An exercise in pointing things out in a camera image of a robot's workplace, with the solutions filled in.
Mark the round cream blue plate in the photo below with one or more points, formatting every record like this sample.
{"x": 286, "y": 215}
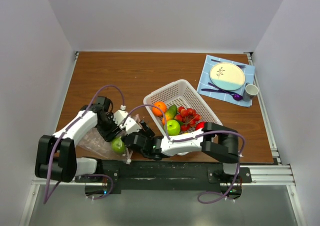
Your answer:
{"x": 227, "y": 76}

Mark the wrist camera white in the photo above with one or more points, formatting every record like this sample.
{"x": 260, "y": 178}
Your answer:
{"x": 120, "y": 115}
{"x": 130, "y": 126}

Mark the white grey mug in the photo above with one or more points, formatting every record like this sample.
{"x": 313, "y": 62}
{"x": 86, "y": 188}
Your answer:
{"x": 250, "y": 91}

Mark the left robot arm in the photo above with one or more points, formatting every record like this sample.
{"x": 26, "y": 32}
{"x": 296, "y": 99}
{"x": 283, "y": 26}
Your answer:
{"x": 56, "y": 154}

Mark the purple plastic knife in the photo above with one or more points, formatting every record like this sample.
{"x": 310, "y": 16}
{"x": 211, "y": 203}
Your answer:
{"x": 240, "y": 66}

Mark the fake red grape bunch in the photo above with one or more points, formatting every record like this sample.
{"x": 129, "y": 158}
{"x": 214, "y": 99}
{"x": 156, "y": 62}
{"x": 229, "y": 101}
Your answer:
{"x": 187, "y": 118}

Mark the red fake apple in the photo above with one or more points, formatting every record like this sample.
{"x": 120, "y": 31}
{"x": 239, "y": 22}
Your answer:
{"x": 200, "y": 125}

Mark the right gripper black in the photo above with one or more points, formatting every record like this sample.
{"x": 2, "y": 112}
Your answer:
{"x": 148, "y": 133}

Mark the green fake apple top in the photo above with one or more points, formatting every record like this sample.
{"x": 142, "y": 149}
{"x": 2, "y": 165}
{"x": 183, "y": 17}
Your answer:
{"x": 172, "y": 128}

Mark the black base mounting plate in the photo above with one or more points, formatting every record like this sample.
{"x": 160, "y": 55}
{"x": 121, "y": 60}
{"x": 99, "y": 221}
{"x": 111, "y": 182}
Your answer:
{"x": 158, "y": 175}

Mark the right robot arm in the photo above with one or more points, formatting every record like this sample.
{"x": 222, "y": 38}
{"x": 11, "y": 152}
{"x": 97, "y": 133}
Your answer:
{"x": 219, "y": 142}

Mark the orange fake orange front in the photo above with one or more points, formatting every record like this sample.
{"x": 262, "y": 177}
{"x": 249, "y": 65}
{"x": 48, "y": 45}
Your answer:
{"x": 159, "y": 108}

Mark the purple plastic fork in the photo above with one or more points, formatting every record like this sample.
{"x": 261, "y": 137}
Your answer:
{"x": 216, "y": 91}

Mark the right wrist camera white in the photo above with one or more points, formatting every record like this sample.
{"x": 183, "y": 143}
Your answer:
{"x": 130, "y": 126}

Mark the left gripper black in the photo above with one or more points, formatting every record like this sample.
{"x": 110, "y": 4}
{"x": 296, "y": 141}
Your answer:
{"x": 109, "y": 135}

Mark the green fake apple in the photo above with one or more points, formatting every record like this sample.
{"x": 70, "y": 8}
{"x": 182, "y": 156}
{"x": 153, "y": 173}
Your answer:
{"x": 172, "y": 128}
{"x": 118, "y": 146}

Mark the blue checked cloth napkin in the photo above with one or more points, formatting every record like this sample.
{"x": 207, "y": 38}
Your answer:
{"x": 249, "y": 72}

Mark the purple plastic spoon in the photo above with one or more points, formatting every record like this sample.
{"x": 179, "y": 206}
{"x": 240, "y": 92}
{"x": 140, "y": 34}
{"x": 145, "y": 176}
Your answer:
{"x": 235, "y": 96}

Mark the white perforated plastic basket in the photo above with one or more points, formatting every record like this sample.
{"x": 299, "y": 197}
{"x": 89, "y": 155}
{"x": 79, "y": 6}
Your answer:
{"x": 180, "y": 93}

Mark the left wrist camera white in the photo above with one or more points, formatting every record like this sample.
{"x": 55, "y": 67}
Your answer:
{"x": 120, "y": 115}

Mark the clear zip top bag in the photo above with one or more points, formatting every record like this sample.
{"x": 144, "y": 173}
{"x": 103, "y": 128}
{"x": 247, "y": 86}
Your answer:
{"x": 94, "y": 143}

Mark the aluminium frame rail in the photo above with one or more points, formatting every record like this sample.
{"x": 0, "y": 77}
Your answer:
{"x": 279, "y": 175}

